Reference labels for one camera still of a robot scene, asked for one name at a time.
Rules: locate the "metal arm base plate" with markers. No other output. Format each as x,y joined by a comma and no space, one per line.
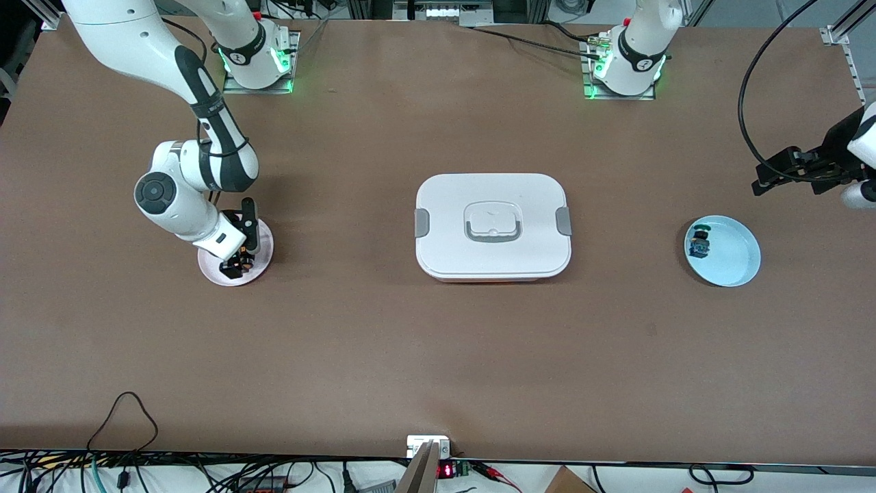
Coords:
236,87
619,97

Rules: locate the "white lunch box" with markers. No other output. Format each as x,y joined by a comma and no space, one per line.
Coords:
445,205

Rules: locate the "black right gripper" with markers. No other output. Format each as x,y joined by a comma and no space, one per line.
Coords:
233,261

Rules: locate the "grey aluminium bar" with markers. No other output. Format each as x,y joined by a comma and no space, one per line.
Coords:
419,472

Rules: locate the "pink round plate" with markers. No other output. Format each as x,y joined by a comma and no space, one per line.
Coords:
209,268

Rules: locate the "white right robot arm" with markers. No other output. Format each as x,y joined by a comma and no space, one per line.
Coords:
109,27

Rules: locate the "light blue round plate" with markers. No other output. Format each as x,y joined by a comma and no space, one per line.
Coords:
736,257

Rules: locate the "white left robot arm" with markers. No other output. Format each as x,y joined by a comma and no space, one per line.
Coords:
636,61

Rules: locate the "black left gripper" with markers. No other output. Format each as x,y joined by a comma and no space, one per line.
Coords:
832,146

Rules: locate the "perforated metal bracket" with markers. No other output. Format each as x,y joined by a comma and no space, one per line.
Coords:
854,75

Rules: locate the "red digit display module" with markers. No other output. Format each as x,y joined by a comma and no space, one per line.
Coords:
448,470

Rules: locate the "brown cardboard box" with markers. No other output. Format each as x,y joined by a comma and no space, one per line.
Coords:
568,483

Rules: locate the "aluminium frame extrusion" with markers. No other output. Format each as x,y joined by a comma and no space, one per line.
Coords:
44,15
845,27

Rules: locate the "small white socket block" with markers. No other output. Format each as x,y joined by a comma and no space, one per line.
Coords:
421,441

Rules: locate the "orange push-button switch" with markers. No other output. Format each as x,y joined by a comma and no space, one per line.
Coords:
243,263

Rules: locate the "metal electronics unit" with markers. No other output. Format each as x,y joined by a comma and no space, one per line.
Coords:
445,12

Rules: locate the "blue push-button switch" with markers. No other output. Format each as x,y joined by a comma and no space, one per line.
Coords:
699,243

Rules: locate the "red clip lead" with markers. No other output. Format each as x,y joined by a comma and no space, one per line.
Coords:
496,474

